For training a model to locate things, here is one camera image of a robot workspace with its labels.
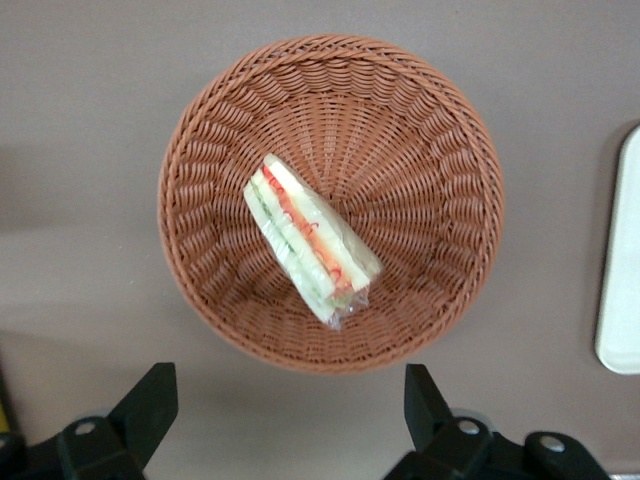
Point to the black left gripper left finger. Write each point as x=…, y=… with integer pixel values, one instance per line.
x=145, y=405

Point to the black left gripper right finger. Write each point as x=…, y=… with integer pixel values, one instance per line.
x=430, y=420

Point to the plastic-wrapped triangle sandwich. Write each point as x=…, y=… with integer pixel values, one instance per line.
x=305, y=235

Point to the beige rectangular serving tray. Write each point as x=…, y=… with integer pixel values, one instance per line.
x=625, y=250

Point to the round brown wicker basket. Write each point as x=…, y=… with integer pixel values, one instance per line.
x=400, y=150

